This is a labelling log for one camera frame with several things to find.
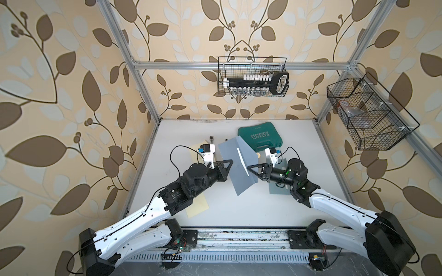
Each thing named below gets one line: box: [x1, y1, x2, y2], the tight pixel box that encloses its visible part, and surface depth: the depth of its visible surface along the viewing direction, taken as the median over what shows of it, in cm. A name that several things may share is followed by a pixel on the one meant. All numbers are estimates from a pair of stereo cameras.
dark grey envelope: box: [218, 135, 259, 197], surface depth 72 cm
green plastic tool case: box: [237, 121, 283, 153], surface depth 108 cm
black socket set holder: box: [223, 71, 290, 96], surface depth 86 cm
